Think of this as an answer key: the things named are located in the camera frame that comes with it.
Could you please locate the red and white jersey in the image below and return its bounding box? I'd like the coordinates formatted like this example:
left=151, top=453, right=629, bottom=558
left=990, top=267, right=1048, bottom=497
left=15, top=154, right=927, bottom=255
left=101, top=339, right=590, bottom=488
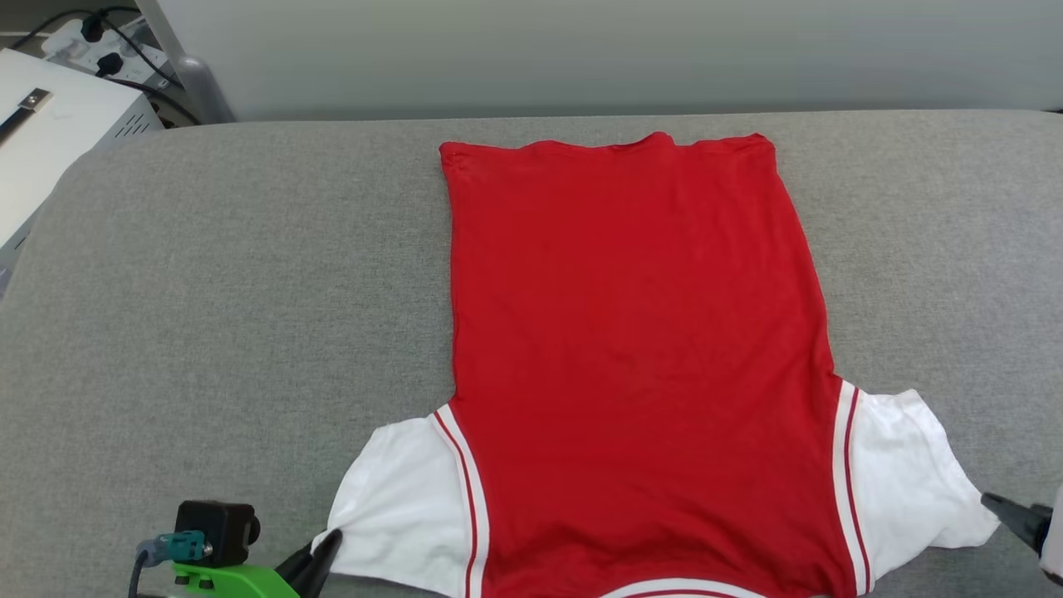
left=311, top=130, right=1002, bottom=598

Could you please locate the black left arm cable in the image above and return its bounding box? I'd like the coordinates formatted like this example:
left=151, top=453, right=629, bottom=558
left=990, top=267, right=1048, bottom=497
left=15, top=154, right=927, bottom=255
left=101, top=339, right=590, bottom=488
left=127, top=548, right=157, bottom=598

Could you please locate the grey metal stand leg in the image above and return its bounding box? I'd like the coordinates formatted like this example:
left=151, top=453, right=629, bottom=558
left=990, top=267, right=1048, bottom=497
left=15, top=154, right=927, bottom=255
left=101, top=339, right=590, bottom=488
left=135, top=0, right=239, bottom=125

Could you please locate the white metal equipment box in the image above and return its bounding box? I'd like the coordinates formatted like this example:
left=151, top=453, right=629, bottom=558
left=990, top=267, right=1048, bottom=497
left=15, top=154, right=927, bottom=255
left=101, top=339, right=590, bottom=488
left=0, top=47, right=164, bottom=277

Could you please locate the white power strip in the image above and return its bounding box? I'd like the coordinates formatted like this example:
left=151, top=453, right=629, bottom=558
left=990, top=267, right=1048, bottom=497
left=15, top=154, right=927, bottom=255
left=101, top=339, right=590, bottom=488
left=40, top=12, right=171, bottom=86

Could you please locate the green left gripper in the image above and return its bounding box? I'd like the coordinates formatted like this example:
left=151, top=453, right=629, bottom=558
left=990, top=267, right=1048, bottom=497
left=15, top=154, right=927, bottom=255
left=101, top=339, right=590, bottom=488
left=169, top=528, right=344, bottom=598

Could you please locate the black power cable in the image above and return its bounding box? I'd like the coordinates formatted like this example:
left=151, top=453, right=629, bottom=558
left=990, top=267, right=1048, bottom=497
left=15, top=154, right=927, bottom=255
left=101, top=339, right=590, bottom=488
left=8, top=6, right=144, bottom=51
left=98, top=17, right=205, bottom=127

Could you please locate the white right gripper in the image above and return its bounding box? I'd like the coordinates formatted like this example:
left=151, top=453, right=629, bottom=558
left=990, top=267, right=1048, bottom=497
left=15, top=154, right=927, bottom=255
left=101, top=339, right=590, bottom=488
left=980, top=485, right=1063, bottom=583

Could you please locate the teal left camera connector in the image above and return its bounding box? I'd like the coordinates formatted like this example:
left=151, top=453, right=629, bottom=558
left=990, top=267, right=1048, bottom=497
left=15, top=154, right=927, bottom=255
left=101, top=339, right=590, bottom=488
left=136, top=531, right=207, bottom=568

